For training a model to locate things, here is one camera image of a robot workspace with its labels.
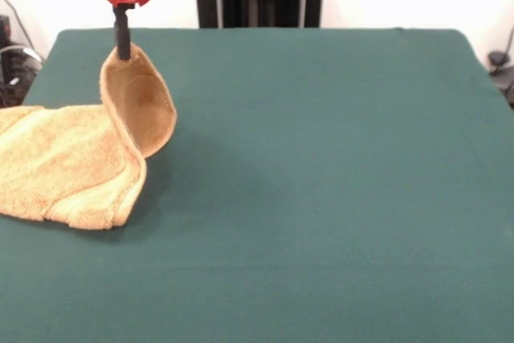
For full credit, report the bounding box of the orange terry towel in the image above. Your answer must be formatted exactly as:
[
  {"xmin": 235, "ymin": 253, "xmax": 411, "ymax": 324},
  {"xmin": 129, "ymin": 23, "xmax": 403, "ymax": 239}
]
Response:
[{"xmin": 0, "ymin": 43, "xmax": 178, "ymax": 231}]

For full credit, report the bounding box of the black electronics pile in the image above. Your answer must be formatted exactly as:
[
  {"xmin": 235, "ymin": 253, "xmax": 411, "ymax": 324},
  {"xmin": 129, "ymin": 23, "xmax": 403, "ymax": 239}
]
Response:
[{"xmin": 0, "ymin": 14, "xmax": 44, "ymax": 110}]

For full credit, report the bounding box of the dark green tablecloth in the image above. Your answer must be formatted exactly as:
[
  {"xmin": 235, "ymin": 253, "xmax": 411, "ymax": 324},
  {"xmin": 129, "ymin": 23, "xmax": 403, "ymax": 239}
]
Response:
[{"xmin": 0, "ymin": 27, "xmax": 514, "ymax": 343}]

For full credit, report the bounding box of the black clamp mount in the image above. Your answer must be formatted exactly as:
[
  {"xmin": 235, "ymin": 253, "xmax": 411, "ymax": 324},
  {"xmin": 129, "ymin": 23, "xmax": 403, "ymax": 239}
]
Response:
[{"xmin": 487, "ymin": 50, "xmax": 514, "ymax": 111}]

